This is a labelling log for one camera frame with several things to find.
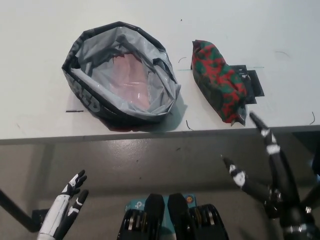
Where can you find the black robot feet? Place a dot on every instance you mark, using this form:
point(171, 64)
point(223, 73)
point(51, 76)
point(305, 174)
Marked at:
point(152, 212)

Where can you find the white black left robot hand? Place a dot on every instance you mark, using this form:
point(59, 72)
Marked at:
point(58, 212)

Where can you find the black grey plastic bag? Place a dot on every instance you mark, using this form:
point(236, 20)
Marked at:
point(93, 103)

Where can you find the black tape square patch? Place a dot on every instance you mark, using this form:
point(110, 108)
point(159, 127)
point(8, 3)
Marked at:
point(256, 85)

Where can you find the pink flat packet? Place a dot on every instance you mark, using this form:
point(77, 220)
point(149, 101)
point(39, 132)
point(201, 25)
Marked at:
point(130, 80)

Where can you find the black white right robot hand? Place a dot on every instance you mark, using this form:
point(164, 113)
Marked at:
point(282, 175)

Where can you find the red green coffee bean bag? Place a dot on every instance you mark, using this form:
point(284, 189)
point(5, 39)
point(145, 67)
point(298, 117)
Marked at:
point(215, 67)

